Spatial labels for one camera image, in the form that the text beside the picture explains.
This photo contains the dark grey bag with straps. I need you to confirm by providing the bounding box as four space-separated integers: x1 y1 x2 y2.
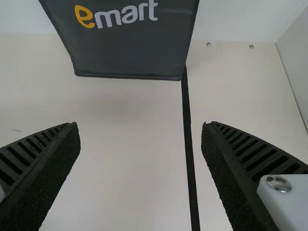
38 0 200 83

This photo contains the black strip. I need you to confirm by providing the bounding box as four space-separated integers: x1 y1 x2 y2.
180 66 201 231

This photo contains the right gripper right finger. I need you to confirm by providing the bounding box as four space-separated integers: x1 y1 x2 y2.
200 121 308 231

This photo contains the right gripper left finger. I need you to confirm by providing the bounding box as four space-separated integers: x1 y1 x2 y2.
0 121 80 231

